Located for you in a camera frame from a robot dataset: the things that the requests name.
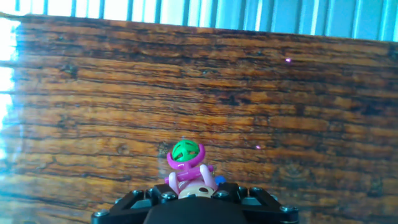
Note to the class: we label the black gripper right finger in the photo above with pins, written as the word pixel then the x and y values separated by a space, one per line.
pixel 264 203

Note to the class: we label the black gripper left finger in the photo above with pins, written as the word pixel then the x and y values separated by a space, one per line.
pixel 127 203

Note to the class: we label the pink toy figure green ball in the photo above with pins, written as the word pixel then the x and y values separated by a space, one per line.
pixel 185 151

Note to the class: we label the wood grain mat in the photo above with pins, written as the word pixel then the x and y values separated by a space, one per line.
pixel 217 93

